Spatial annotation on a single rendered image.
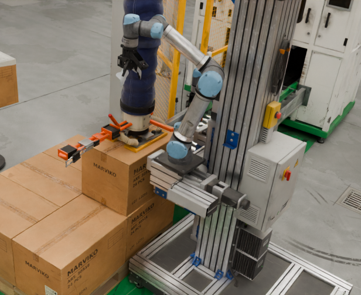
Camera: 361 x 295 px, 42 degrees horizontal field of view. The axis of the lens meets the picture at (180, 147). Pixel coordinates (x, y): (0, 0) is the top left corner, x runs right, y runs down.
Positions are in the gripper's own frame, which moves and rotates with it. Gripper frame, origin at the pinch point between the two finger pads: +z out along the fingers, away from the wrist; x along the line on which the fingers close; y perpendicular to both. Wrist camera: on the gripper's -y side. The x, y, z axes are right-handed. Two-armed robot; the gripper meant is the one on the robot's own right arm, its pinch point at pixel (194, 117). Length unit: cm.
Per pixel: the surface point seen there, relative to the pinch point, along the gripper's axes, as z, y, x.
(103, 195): 47, 60, -26
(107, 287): 106, 74, -6
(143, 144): 11.6, 37.7, -13.2
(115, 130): -1, 54, -24
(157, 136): 11.3, 22.6, -13.2
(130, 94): -21, 40, -25
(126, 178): 24, 60, -7
